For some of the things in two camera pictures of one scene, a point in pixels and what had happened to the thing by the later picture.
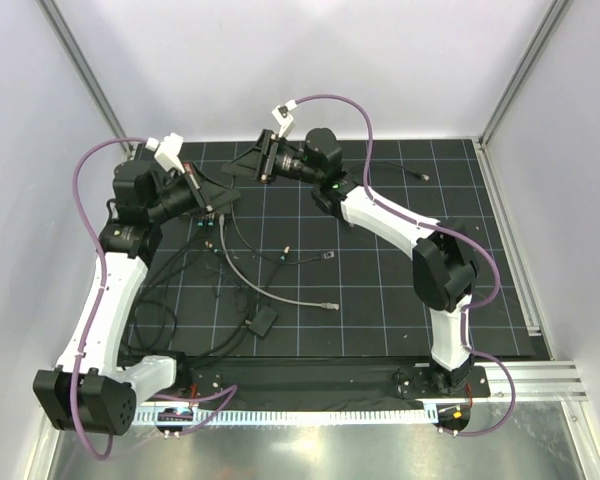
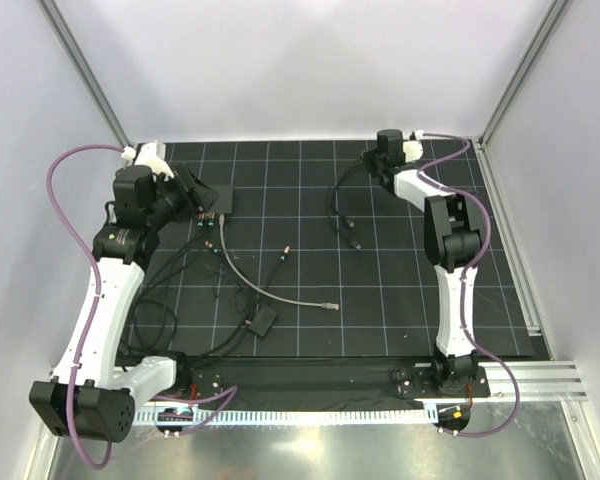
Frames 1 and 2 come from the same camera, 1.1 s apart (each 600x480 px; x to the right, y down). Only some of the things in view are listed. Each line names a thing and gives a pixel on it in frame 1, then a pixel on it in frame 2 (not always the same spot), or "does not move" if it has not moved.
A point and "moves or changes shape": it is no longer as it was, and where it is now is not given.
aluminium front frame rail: [540, 381] does not move
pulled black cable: [325, 255] -> [331, 210]
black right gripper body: [278, 162] -> [372, 162]
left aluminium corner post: [52, 13] does not move
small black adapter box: [263, 322] does not move
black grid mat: [287, 272] does not move
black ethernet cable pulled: [424, 177] moves or changes shape
